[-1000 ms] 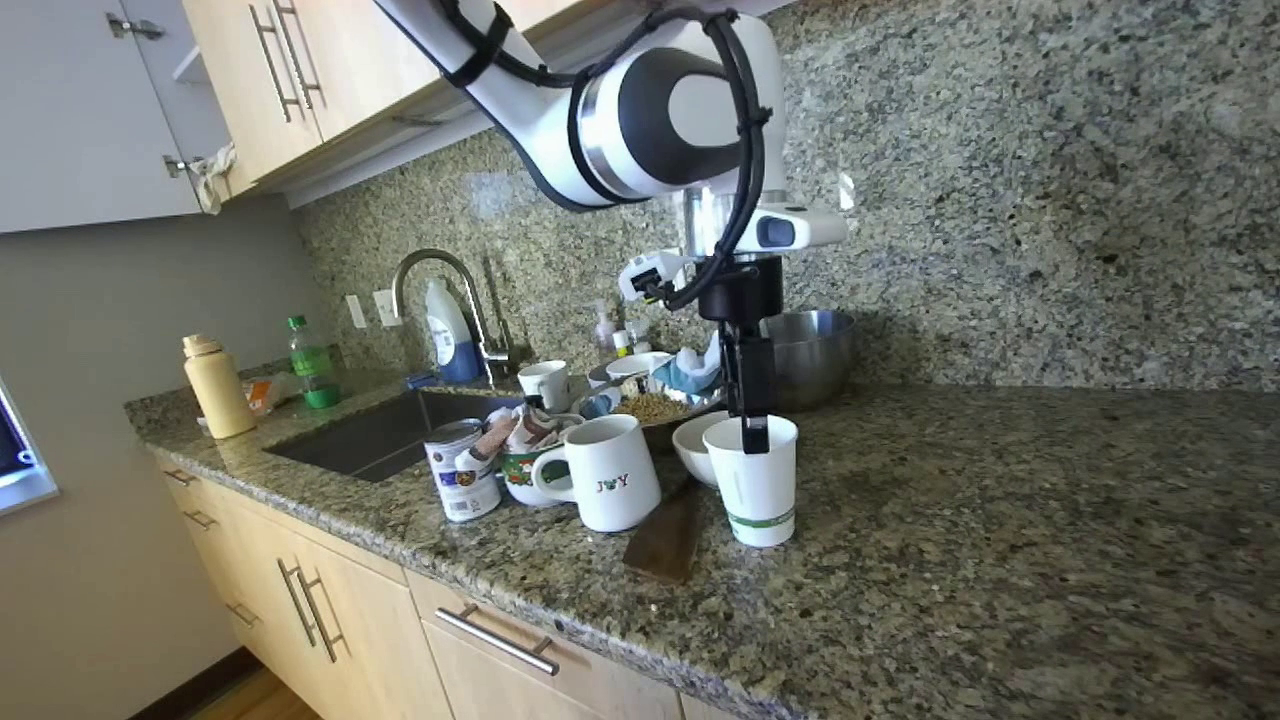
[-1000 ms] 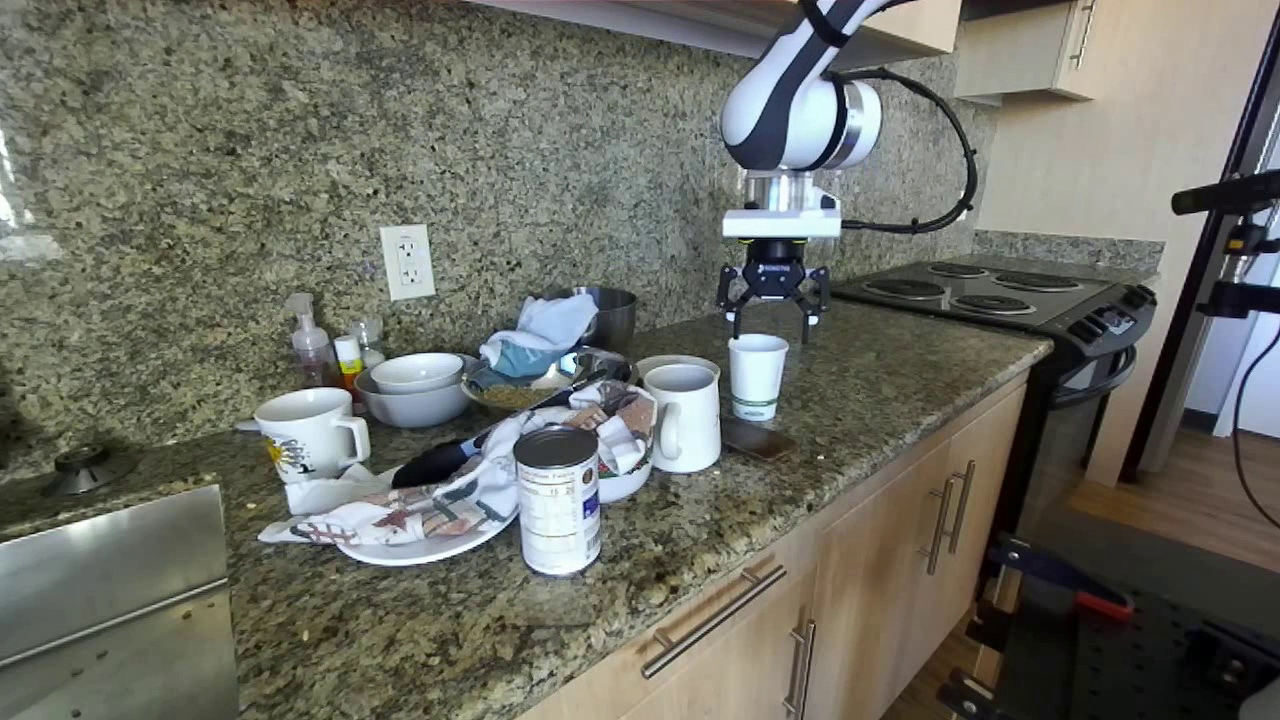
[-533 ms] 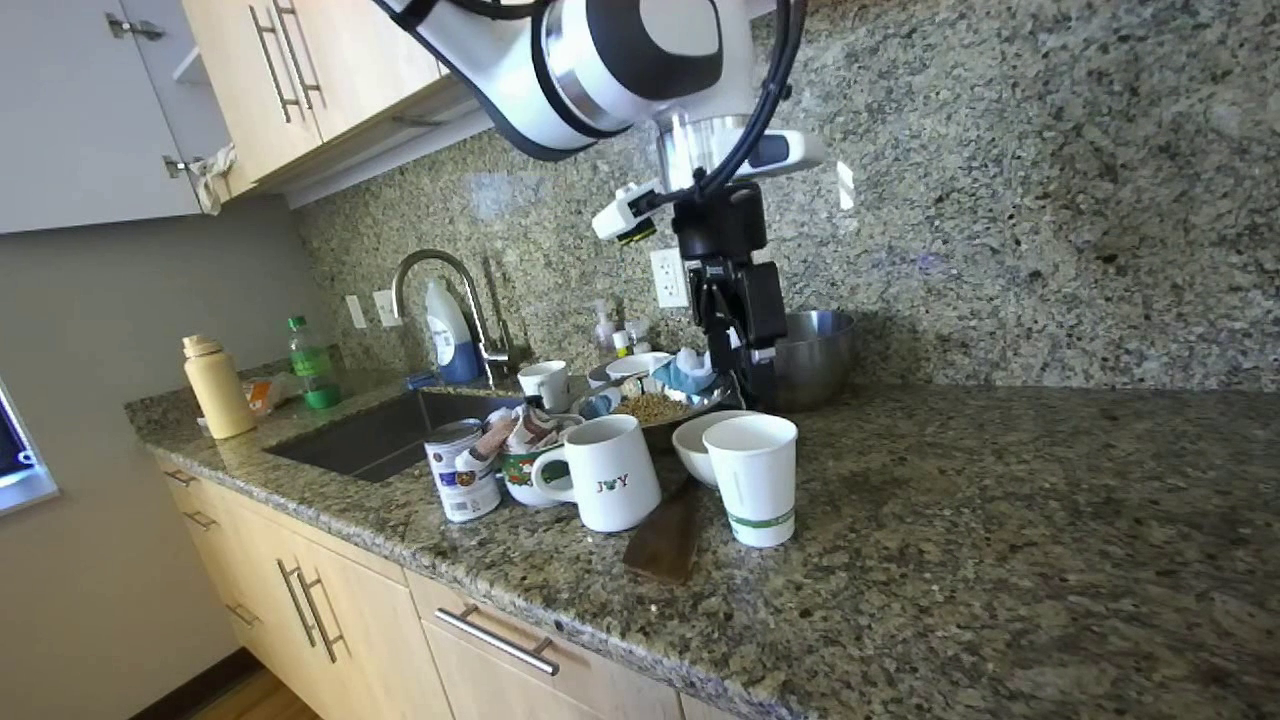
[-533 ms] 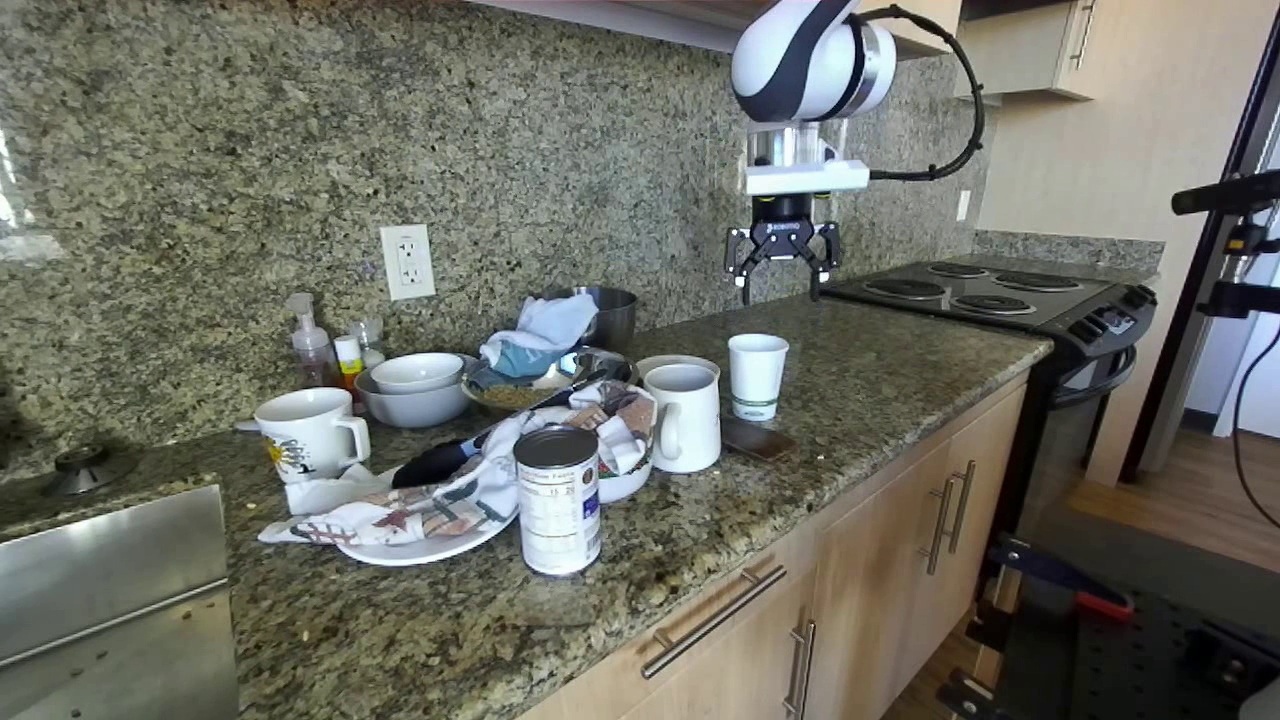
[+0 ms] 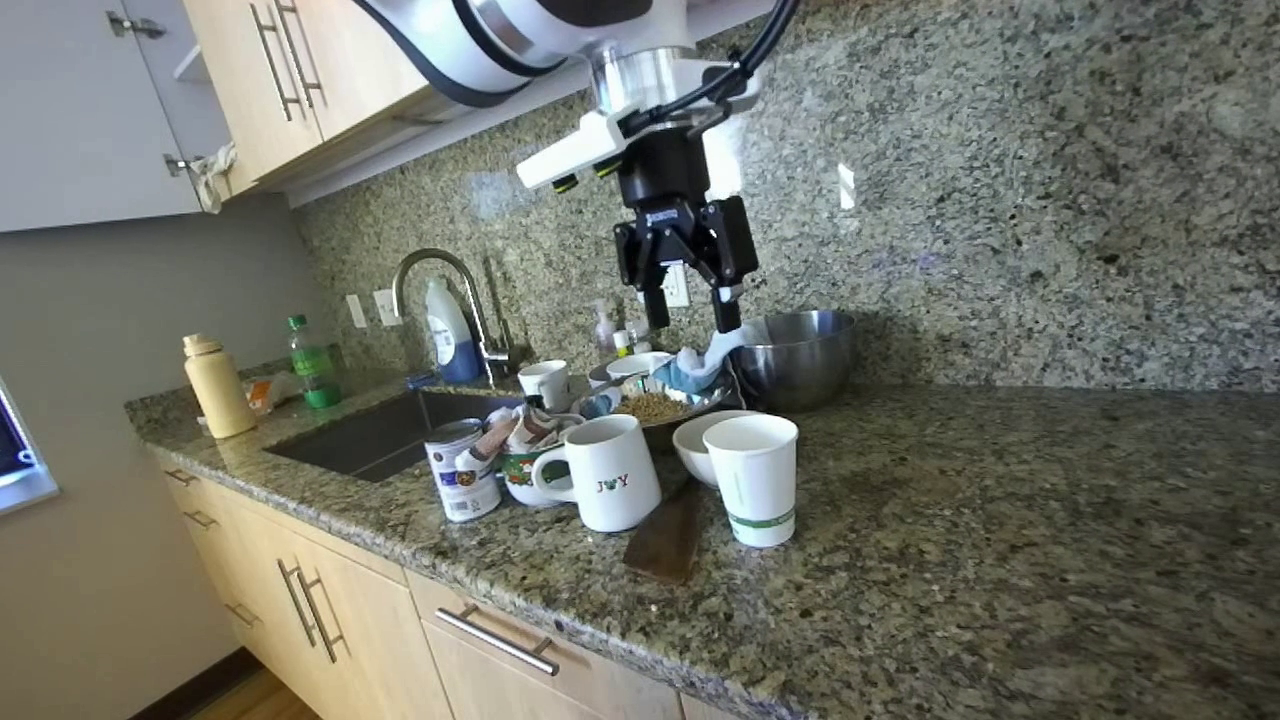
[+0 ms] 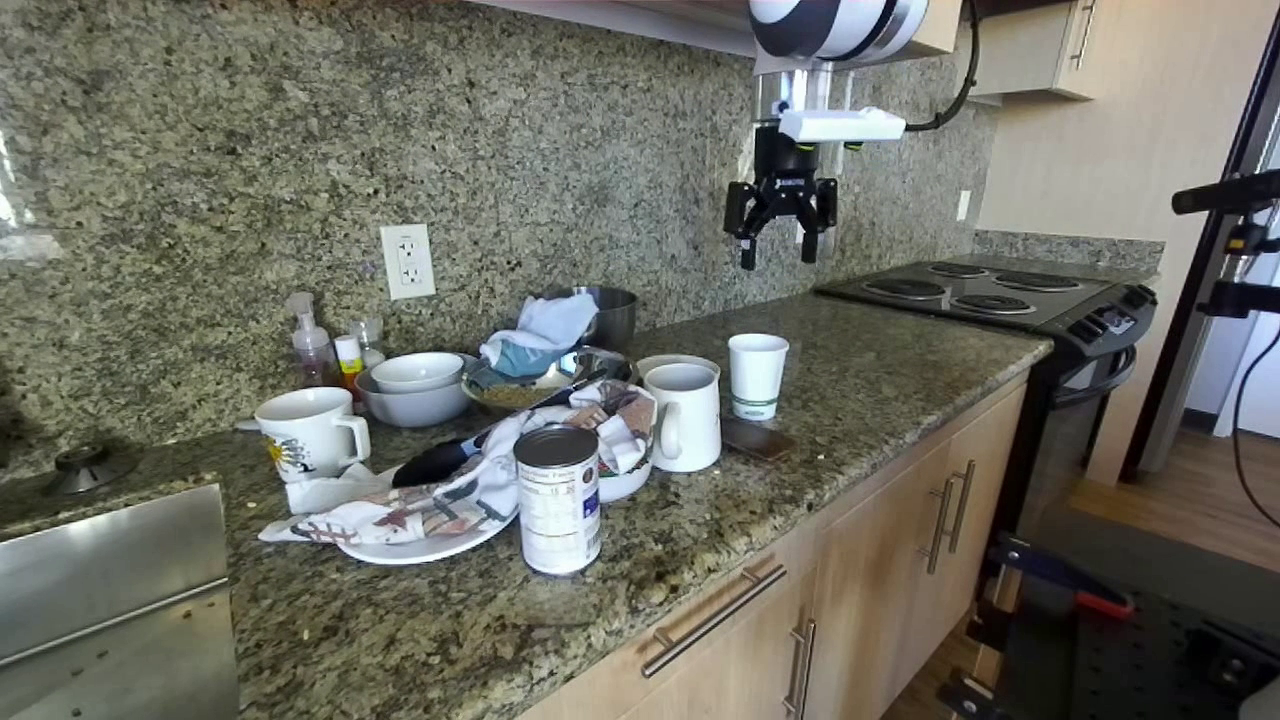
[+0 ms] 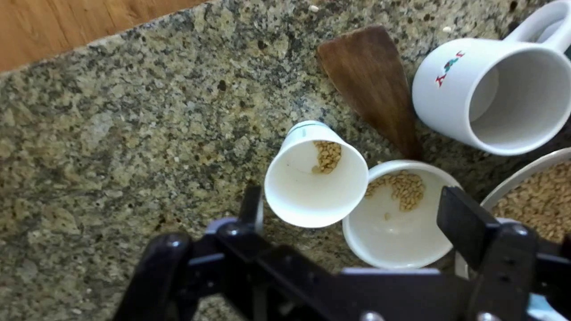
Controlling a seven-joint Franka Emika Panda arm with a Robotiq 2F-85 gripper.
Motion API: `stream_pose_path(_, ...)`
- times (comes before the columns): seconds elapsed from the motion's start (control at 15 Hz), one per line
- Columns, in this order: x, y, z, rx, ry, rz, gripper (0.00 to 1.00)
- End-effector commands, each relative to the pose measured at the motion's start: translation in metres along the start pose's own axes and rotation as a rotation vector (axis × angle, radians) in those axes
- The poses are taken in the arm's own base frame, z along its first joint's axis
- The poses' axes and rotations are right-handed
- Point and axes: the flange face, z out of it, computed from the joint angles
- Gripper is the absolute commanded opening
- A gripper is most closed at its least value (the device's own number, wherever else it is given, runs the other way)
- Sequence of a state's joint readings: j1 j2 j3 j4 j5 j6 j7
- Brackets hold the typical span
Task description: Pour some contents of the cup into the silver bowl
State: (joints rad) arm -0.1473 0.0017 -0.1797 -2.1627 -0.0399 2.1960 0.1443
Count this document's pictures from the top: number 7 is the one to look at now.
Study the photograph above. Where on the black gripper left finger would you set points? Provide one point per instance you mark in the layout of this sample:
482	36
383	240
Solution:
160	268

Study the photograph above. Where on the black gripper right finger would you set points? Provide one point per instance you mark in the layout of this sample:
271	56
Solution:
510	268

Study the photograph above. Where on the green striped white paper cup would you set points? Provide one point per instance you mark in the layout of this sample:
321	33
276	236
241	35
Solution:
308	197

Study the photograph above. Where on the tan grains in bowl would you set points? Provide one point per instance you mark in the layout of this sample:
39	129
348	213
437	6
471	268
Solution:
540	199

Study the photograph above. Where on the silver metal bowl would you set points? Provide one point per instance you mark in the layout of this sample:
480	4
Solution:
505	190

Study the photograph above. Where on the tan grains in plain cup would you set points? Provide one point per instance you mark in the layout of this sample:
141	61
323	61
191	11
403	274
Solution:
407	190

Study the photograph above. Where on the tan grains in striped cup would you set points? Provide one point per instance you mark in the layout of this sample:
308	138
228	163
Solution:
326	156

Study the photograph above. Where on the large white printed mug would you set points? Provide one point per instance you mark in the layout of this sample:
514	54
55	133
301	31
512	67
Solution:
451	95

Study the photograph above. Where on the dark wooden spatula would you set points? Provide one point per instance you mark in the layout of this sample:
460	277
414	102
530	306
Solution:
371	77

